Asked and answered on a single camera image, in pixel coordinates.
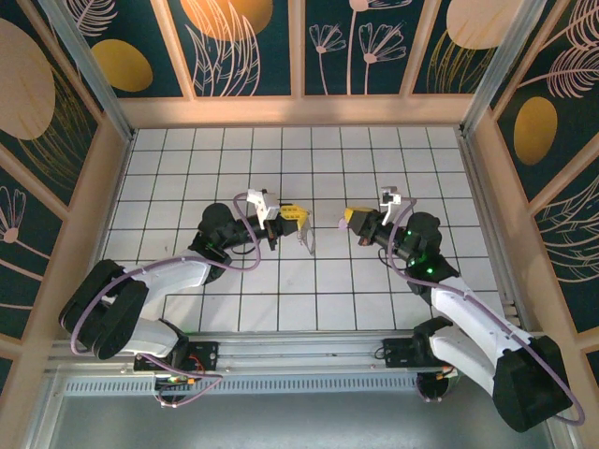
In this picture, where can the key with pink cover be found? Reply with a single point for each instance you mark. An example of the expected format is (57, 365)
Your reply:
(343, 223)

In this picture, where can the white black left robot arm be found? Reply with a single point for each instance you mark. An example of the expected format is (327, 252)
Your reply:
(164, 276)

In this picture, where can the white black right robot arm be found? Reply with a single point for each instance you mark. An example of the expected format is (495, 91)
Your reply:
(468, 322)

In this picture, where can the grey metal sheet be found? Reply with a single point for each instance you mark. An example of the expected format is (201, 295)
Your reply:
(299, 425)

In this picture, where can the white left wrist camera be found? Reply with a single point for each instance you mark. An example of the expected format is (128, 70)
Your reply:
(267, 206)

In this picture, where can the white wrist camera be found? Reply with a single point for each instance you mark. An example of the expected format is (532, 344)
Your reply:
(267, 206)
(390, 198)

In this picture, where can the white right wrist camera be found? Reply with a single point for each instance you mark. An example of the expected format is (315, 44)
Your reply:
(390, 198)

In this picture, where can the aluminium table side rail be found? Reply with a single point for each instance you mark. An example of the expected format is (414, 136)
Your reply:
(491, 234)

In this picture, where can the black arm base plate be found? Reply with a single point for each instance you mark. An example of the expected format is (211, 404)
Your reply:
(398, 353)
(206, 353)

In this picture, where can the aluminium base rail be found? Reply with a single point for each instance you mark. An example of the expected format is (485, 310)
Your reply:
(299, 351)

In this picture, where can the wall panel with flowers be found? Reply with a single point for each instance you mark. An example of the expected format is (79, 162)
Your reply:
(28, 262)
(337, 70)

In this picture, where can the wall panel with feather leaves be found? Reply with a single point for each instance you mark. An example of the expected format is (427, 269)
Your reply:
(571, 243)

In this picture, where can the aluminium corner post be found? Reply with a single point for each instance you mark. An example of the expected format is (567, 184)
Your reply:
(498, 70)
(89, 70)

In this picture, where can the wall panel with orange circle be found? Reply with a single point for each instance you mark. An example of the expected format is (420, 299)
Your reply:
(224, 18)

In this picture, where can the wall panel with pale circle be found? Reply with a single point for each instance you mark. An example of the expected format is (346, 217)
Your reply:
(468, 23)
(23, 84)

